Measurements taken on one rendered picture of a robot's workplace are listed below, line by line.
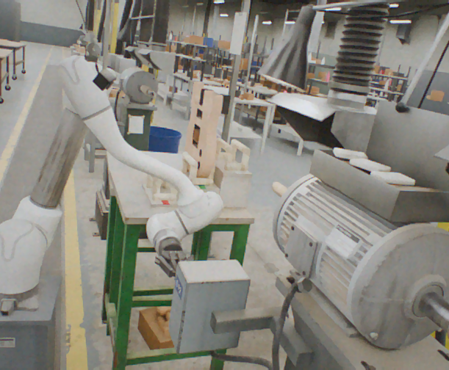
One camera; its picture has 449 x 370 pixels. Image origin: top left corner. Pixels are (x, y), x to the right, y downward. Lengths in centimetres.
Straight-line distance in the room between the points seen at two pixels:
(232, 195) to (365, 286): 124
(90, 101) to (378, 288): 97
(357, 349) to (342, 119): 52
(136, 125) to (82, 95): 215
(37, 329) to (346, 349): 105
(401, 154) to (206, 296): 54
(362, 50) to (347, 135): 21
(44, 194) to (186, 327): 83
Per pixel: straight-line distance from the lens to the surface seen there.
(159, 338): 240
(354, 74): 114
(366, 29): 114
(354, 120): 109
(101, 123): 138
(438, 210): 88
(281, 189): 125
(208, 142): 181
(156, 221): 151
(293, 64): 110
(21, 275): 156
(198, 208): 147
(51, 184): 163
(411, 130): 99
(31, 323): 157
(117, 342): 206
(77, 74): 137
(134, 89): 341
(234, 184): 194
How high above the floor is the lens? 162
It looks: 17 degrees down
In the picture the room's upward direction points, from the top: 9 degrees clockwise
